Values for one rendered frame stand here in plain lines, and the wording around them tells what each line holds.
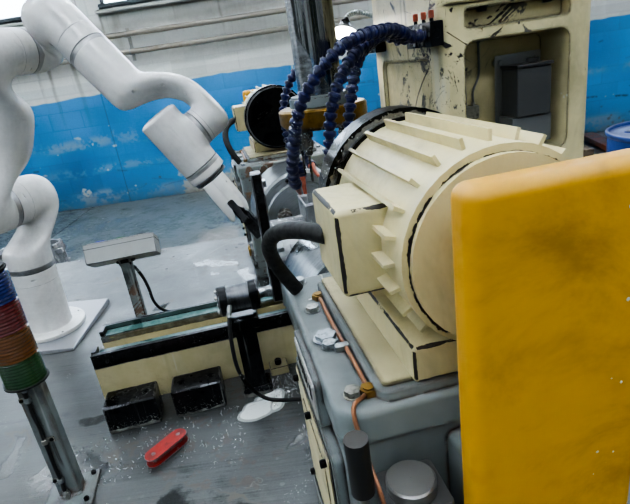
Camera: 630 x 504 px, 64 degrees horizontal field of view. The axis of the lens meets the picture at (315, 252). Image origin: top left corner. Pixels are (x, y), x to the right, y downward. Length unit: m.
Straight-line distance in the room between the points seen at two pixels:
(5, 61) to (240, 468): 0.95
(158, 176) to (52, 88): 1.57
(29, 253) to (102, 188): 5.65
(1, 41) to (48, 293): 0.64
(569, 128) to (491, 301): 0.81
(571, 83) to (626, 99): 6.68
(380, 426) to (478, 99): 0.78
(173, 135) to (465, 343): 0.84
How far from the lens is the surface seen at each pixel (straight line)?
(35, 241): 1.53
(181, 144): 1.08
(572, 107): 1.11
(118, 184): 7.06
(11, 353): 0.87
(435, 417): 0.46
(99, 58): 1.16
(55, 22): 1.21
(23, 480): 1.12
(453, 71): 0.97
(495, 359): 0.35
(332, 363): 0.49
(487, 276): 0.31
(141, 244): 1.33
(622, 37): 7.65
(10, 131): 1.39
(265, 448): 0.97
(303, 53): 1.03
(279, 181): 1.30
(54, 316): 1.58
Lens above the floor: 1.43
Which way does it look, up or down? 21 degrees down
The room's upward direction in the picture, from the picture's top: 9 degrees counter-clockwise
